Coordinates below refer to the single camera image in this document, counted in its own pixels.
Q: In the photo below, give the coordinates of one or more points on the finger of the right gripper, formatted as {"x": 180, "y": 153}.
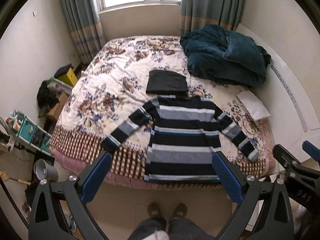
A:
{"x": 311, "y": 150}
{"x": 302, "y": 183}

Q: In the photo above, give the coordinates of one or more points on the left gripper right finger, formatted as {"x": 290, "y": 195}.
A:
{"x": 275, "y": 220}

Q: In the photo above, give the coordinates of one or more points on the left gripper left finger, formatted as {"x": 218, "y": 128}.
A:
{"x": 47, "y": 220}

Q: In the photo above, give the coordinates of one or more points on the striped knit sweater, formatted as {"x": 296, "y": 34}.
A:
{"x": 183, "y": 138}

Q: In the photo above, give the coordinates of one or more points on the black clothing pile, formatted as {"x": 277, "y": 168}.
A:
{"x": 45, "y": 97}

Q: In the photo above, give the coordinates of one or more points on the white headboard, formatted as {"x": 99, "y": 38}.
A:
{"x": 293, "y": 119}

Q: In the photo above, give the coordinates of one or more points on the grey cup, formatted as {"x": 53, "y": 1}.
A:
{"x": 43, "y": 170}

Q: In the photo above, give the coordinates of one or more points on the white pillow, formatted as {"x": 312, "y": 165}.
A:
{"x": 253, "y": 105}

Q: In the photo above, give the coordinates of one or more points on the teal storage rack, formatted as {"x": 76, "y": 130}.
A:
{"x": 28, "y": 133}

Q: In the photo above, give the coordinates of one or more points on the right brown slipper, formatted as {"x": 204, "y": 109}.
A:
{"x": 179, "y": 212}

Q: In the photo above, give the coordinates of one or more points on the brown slipper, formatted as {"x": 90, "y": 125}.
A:
{"x": 179, "y": 212}
{"x": 153, "y": 210}

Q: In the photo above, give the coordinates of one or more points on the left brown slipper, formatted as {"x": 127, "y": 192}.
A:
{"x": 153, "y": 210}

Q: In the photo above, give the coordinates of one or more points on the cardboard box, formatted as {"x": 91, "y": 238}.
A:
{"x": 55, "y": 112}

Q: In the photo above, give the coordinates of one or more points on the dark teal plush blanket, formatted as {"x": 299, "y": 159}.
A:
{"x": 225, "y": 56}

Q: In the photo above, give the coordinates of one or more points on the yellow box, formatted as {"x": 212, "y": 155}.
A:
{"x": 69, "y": 78}

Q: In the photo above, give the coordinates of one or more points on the floral bed blanket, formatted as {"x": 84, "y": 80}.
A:
{"x": 114, "y": 85}

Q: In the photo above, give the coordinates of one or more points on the black hat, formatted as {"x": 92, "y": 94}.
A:
{"x": 62, "y": 71}

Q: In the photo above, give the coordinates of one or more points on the folded black garment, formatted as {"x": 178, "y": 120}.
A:
{"x": 163, "y": 82}

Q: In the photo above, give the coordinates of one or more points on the right teal curtain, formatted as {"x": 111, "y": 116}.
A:
{"x": 195, "y": 14}

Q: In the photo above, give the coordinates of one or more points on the teal curtain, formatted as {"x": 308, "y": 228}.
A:
{"x": 84, "y": 23}
{"x": 195, "y": 14}

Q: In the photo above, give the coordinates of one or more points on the left teal curtain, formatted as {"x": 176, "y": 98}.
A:
{"x": 84, "y": 23}

